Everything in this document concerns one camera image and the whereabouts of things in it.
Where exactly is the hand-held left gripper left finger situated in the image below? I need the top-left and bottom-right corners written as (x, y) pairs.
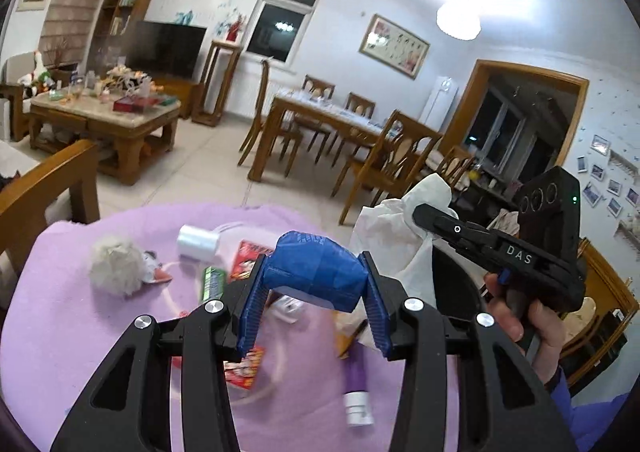
top-left (50, 252), bottom-right (273, 452)

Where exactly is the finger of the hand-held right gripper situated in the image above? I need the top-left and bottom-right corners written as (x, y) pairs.
top-left (412, 204), bottom-right (460, 247)

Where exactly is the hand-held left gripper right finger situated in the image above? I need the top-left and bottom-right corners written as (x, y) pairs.
top-left (360, 251), bottom-right (581, 452)

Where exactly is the white plastic bag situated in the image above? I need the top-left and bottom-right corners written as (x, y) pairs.
top-left (348, 174), bottom-right (453, 327)

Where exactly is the blue wrapper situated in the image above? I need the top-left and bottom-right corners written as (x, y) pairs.
top-left (263, 230), bottom-right (369, 313)

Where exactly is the black trash bin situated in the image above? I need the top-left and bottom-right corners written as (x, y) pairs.
top-left (430, 244), bottom-right (490, 358)

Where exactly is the person's right forearm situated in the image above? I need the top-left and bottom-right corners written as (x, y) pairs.
top-left (545, 367), bottom-right (632, 452)

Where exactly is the person's right hand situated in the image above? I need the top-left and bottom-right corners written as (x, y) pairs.
top-left (484, 272), bottom-right (568, 385)

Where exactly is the tan paper scrap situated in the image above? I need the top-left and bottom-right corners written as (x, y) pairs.
top-left (335, 314), bottom-right (371, 360)

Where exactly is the green battery pack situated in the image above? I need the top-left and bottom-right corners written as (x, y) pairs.
top-left (200, 267), bottom-right (228, 303)

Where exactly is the red snack packet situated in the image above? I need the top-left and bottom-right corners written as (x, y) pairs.
top-left (229, 240), bottom-right (273, 281)

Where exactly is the dark low cabinet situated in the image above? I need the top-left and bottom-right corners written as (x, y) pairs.
top-left (452, 177), bottom-right (520, 230)

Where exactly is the wooden dining chair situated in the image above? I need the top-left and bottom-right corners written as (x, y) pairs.
top-left (345, 92), bottom-right (376, 120)
top-left (302, 75), bottom-right (336, 102)
top-left (425, 146), bottom-right (476, 191)
top-left (237, 59), bottom-right (303, 177)
top-left (339, 110), bottom-right (443, 226)

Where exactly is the red printed packet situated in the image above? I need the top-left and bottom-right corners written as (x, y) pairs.
top-left (222, 346), bottom-right (266, 390)

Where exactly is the purple glue stick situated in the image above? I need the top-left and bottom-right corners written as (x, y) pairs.
top-left (341, 349), bottom-right (374, 428)

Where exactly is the small red white wrapper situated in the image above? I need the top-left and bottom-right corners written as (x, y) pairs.
top-left (142, 250), bottom-right (173, 284)

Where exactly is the white standing air conditioner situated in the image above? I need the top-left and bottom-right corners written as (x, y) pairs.
top-left (419, 76), bottom-right (458, 125)

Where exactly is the wooden cabinet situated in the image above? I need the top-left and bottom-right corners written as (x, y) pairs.
top-left (560, 239), bottom-right (632, 398)

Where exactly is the grey fluffy ball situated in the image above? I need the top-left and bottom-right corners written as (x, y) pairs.
top-left (89, 237), bottom-right (147, 295)

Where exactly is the wooden dining table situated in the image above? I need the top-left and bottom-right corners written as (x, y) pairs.
top-left (247, 92), bottom-right (396, 183)

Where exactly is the framed floral painting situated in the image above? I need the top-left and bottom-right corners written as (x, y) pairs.
top-left (358, 14), bottom-right (431, 80)

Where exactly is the round ceiling lamp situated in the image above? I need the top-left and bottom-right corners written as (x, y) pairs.
top-left (436, 0), bottom-right (482, 40)

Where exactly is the tall wooden stand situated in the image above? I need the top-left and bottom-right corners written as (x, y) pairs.
top-left (191, 39), bottom-right (243, 127)

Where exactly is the wooden television stand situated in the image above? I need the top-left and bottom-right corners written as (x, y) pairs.
top-left (145, 76), bottom-right (198, 120)

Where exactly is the red box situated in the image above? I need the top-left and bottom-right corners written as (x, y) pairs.
top-left (113, 96), bottom-right (161, 113)

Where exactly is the wooden coffee table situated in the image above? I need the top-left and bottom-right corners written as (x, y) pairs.
top-left (28, 90), bottom-right (181, 186)

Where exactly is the wooden chair back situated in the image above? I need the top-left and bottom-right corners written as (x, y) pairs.
top-left (0, 139), bottom-right (101, 273)

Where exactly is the wood framed window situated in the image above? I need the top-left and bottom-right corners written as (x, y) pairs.
top-left (246, 0), bottom-right (326, 66)

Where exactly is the black television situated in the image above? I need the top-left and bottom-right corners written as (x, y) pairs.
top-left (122, 20), bottom-right (207, 80)

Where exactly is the white goose toy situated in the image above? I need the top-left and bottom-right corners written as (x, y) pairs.
top-left (30, 49), bottom-right (51, 82)

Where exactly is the beige window blind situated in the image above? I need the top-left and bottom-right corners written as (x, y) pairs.
top-left (39, 0), bottom-right (115, 67)

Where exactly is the group of wall photos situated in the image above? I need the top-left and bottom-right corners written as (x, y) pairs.
top-left (577, 134), bottom-right (640, 227)

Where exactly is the wooden door frame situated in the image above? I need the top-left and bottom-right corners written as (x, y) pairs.
top-left (442, 59), bottom-right (590, 177)

